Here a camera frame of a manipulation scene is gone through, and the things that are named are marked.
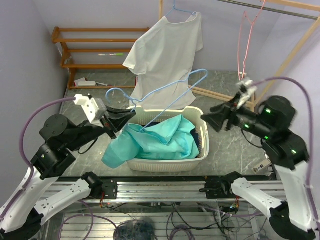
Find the wooden clothes rack frame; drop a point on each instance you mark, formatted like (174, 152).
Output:
(254, 100)

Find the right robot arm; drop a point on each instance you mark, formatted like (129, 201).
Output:
(292, 218)

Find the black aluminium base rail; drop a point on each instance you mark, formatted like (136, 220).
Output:
(164, 189)

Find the white box on rack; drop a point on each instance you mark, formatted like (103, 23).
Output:
(83, 82)

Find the white t shirt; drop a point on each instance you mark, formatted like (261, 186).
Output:
(165, 54)

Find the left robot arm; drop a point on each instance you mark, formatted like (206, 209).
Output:
(24, 214)

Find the red white pen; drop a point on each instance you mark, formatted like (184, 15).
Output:
(104, 84)

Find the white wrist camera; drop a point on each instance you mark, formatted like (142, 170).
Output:
(94, 108)
(246, 89)

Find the wooden shoe rack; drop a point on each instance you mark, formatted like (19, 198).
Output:
(67, 61)

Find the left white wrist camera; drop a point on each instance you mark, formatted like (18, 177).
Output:
(94, 108)

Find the blue hanger under white shirt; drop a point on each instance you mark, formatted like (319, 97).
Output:
(174, 8)

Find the blue hanger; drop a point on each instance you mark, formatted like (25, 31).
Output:
(174, 8)
(162, 95)

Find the green white marker pen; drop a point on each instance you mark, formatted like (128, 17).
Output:
(111, 54)

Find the teal t shirt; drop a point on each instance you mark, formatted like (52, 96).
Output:
(167, 140)

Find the navy blue t shirt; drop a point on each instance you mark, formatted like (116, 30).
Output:
(196, 135)

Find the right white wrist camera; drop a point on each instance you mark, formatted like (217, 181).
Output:
(246, 89)

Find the cream plastic laundry basket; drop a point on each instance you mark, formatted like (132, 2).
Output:
(191, 113)

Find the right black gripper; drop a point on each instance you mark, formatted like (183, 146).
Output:
(230, 110)

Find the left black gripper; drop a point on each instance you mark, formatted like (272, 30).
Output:
(111, 124)

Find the metal hanging rod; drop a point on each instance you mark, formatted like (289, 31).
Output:
(272, 10)

